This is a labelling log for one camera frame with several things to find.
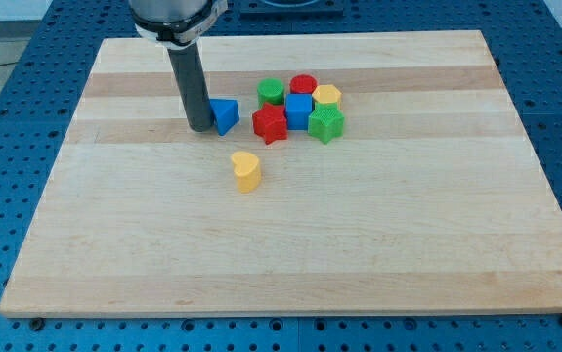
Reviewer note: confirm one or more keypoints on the green cylinder block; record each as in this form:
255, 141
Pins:
270, 90

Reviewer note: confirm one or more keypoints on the red cylinder block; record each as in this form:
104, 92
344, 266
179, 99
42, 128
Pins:
303, 84

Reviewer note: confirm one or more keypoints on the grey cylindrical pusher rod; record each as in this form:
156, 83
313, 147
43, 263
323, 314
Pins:
189, 74

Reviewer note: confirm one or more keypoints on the blue triangle block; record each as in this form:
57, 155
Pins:
226, 114

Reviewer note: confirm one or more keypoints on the green star block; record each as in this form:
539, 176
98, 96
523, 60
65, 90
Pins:
326, 124

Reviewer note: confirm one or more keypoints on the yellow heart block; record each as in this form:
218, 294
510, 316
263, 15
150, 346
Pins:
247, 171

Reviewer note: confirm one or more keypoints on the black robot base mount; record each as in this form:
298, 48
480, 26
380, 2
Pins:
292, 8

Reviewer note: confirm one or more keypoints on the blue cube block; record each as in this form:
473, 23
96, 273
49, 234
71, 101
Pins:
298, 107

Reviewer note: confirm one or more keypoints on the red star block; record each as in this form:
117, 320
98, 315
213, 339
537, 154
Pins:
270, 123

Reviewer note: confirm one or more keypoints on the yellow hexagon block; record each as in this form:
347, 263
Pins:
328, 95

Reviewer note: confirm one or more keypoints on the light wooden board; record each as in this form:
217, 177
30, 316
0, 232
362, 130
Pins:
432, 202

